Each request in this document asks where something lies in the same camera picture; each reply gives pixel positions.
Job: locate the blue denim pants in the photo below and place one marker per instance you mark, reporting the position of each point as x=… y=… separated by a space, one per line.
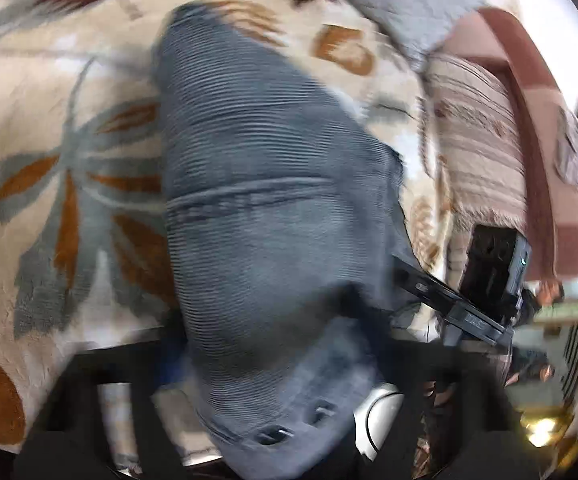
x=269 y=240

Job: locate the striped beige mattress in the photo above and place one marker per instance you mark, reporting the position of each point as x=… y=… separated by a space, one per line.
x=474 y=145

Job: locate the white round object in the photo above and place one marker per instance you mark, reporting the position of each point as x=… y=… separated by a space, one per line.
x=381 y=420

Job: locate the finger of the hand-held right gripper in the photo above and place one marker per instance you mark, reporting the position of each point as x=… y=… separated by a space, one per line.
x=449 y=305

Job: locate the grey headboard ornament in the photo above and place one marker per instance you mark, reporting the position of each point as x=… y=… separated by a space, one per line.
x=574 y=150

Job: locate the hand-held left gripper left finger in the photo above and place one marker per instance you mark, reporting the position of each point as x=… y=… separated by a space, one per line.
x=166 y=360

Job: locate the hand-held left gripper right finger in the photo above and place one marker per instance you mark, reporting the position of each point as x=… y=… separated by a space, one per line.
x=416 y=400

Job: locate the grey quilted pillow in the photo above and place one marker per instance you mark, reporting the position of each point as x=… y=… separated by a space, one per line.
x=409 y=0

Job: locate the brown upholstered headboard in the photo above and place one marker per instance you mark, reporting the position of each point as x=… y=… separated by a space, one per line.
x=544 y=135

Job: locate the cream leaf-print blanket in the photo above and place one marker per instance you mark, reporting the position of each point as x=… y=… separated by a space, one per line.
x=59 y=175

